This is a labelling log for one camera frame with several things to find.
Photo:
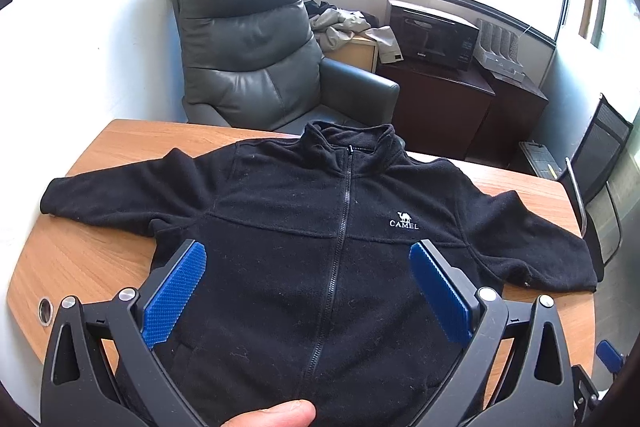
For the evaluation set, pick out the grey leather armchair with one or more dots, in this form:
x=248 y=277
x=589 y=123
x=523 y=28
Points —
x=240 y=37

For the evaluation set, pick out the black microwave oven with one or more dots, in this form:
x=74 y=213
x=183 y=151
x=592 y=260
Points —
x=430 y=37

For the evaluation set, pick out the black fleece jacket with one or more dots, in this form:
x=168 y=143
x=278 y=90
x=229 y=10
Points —
x=280 y=232

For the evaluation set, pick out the grey file organizer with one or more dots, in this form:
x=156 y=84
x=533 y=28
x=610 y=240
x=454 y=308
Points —
x=500 y=52

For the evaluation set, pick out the light wooden cabinet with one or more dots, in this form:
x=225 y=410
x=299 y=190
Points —
x=357 y=54

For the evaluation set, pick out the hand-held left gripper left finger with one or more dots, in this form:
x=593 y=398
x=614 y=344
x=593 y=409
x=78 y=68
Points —
x=172 y=297

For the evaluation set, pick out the pile of beige clothes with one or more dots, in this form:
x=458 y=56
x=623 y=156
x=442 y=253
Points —
x=340 y=24

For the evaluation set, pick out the black mesh chair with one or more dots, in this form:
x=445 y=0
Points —
x=602 y=142

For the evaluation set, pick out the dark brown cabinet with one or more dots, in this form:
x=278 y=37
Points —
x=430 y=107
x=515 y=117

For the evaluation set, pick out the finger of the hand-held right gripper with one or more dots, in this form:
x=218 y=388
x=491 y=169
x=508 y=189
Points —
x=610 y=355

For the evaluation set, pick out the person's left hand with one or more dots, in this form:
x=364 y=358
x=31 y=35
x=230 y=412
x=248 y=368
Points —
x=272 y=416

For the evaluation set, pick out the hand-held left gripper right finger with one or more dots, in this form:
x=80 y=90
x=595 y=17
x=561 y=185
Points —
x=442 y=294

